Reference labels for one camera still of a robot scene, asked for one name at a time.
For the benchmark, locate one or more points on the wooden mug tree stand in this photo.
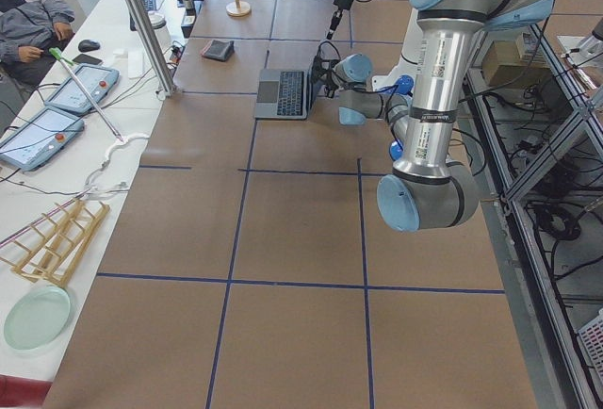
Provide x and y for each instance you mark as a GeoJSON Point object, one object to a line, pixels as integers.
{"type": "Point", "coordinates": [238, 8]}

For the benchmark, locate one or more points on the metal rod green tip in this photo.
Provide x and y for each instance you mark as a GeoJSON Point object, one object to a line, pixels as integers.
{"type": "Point", "coordinates": [56, 53]}

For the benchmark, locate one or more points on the aluminium frame post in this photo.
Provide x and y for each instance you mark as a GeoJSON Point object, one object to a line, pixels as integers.
{"type": "Point", "coordinates": [152, 46]}

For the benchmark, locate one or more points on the pale green plate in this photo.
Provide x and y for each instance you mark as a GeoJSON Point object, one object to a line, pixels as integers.
{"type": "Point", "coordinates": [37, 318]}

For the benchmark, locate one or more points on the cardboard box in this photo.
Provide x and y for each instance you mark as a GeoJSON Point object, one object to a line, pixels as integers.
{"type": "Point", "coordinates": [502, 64]}

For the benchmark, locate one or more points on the seated person in grey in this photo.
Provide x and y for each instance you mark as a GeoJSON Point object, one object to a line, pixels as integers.
{"type": "Point", "coordinates": [29, 30]}

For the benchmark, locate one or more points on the folded grey cloth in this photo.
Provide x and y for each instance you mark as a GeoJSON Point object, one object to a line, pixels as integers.
{"type": "Point", "coordinates": [218, 50]}

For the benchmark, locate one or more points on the black smartphone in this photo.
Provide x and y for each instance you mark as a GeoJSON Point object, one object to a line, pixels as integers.
{"type": "Point", "coordinates": [87, 59]}

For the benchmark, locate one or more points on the wooden dish rack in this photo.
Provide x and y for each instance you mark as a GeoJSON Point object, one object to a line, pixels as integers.
{"type": "Point", "coordinates": [51, 247]}

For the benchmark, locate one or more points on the near teach pendant tablet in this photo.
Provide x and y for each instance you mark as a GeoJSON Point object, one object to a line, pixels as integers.
{"type": "Point", "coordinates": [36, 142]}

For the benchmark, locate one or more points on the silver laptop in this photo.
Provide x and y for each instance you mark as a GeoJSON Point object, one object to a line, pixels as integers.
{"type": "Point", "coordinates": [287, 94]}

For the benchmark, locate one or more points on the black computer mouse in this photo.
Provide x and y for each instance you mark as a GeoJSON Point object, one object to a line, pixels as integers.
{"type": "Point", "coordinates": [88, 46]}

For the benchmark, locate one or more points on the white plastic basket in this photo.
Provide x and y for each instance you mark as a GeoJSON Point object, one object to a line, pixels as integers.
{"type": "Point", "coordinates": [591, 337]}

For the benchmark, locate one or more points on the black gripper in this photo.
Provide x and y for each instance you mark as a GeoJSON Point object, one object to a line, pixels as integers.
{"type": "Point", "coordinates": [321, 73]}
{"type": "Point", "coordinates": [342, 0]}

